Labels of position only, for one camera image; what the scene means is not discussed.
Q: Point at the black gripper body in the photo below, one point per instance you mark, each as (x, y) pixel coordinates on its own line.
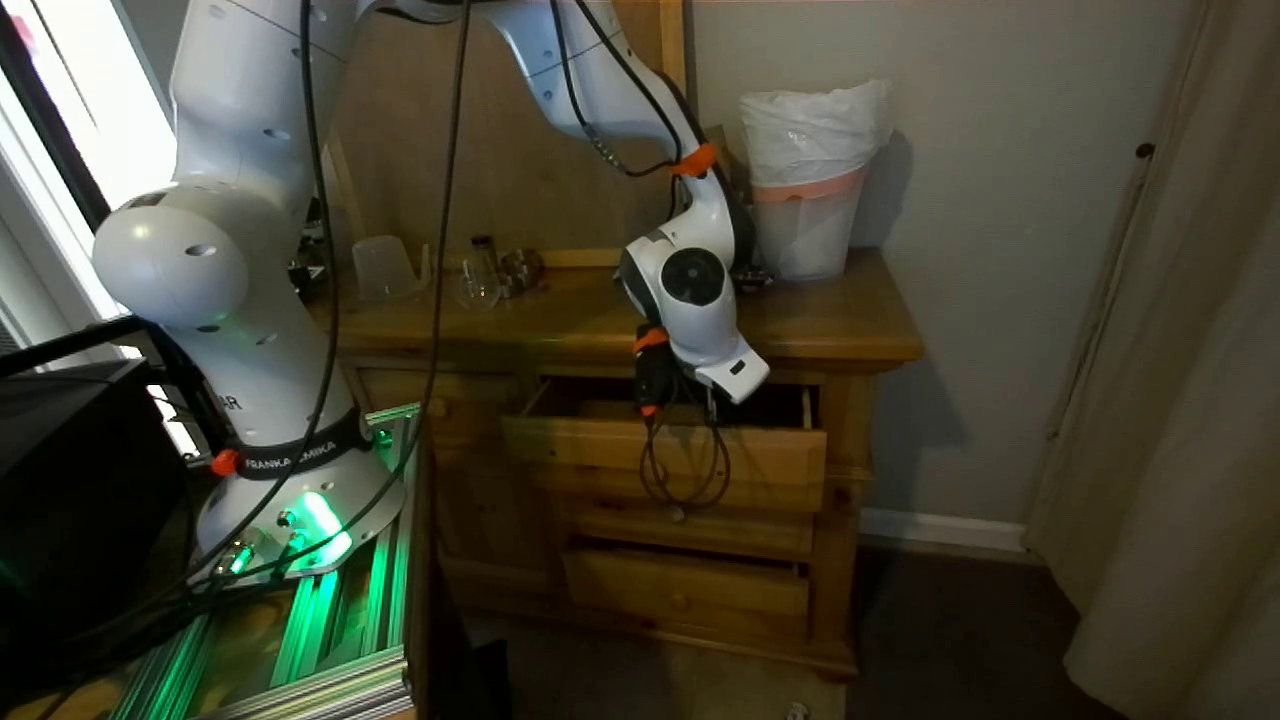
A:
(697, 403)

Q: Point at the wooden drawer with round knob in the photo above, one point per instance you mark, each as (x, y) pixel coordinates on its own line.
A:
(763, 533)
(572, 460)
(642, 592)

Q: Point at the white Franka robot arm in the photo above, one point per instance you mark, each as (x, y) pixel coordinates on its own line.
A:
(225, 335)

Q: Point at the small dark tangled object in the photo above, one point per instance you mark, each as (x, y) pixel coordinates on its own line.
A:
(763, 282)

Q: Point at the wooden dresser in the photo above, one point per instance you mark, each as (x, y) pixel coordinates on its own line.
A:
(562, 324)

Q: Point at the metal measuring cup green inside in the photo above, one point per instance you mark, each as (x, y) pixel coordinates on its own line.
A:
(530, 272)

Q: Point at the metal measuring cup orange inside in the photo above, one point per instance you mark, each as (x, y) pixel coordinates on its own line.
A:
(515, 272)

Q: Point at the white bin with plastic bag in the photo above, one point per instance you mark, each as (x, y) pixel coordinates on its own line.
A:
(807, 200)

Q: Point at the clear stemless glass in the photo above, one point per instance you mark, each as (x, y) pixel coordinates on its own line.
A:
(477, 282)

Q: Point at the wooden dresser cabinet door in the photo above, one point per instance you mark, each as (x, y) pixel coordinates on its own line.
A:
(467, 520)

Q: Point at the white baseboard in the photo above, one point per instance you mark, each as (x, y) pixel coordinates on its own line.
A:
(941, 533)

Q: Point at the grey translucent plastic cup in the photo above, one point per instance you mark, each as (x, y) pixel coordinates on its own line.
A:
(385, 267)

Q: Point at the wooden back board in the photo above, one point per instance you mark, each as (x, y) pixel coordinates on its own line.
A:
(403, 160)

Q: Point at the beige curtain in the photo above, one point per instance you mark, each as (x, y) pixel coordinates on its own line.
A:
(1172, 464)

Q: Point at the black box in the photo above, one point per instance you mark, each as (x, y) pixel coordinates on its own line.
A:
(83, 493)

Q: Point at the black metal stand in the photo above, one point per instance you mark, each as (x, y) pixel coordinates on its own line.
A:
(66, 338)

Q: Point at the aluminium frame robot table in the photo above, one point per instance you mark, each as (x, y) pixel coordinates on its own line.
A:
(332, 642)

